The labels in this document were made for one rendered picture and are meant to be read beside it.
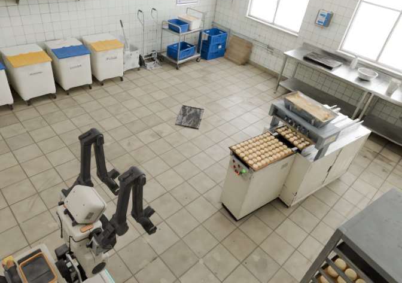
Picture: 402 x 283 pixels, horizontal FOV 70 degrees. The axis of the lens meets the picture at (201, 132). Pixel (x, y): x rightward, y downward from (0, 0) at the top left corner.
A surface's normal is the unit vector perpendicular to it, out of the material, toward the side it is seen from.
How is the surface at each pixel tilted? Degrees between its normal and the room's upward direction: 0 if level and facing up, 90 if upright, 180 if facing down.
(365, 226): 0
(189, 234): 0
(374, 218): 0
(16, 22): 90
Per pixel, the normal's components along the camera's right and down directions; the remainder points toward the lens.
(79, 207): -0.44, -0.28
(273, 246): 0.13, -0.79
